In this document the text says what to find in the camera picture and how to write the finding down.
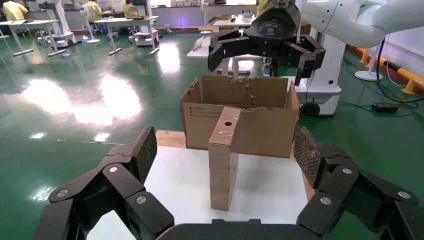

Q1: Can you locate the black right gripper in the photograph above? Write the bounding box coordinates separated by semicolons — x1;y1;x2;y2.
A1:
207;1;327;87

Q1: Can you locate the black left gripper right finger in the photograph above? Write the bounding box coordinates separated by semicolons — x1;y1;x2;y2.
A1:
292;126;424;240

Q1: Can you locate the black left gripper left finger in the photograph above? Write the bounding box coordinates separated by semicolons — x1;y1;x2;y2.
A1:
33;126;175;240

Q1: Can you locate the big open cardboard box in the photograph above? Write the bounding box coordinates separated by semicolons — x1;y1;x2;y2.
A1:
180;74;301;159

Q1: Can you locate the person in yellow jacket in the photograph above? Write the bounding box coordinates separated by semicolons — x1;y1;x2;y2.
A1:
2;0;29;22
256;0;271;17
122;0;139;18
86;0;103;23

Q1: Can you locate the white robot body with wheel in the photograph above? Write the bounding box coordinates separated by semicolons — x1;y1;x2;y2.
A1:
281;28;347;118

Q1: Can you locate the brown wooden table board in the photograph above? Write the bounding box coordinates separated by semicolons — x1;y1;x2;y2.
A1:
155;129;187;149

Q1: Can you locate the black power adapter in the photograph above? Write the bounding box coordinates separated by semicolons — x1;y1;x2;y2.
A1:
371;102;399;114

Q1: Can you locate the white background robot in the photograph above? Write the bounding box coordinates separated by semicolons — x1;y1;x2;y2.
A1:
35;0;78;48
133;0;161;47

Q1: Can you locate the white pedestal stand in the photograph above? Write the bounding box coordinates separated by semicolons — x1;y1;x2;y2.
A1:
354;43;384;82

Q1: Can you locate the black hanging power cable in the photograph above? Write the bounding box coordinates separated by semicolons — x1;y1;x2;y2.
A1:
375;37;424;104

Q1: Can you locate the yellow black guard rail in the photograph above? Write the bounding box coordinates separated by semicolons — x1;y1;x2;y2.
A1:
357;47;424;95

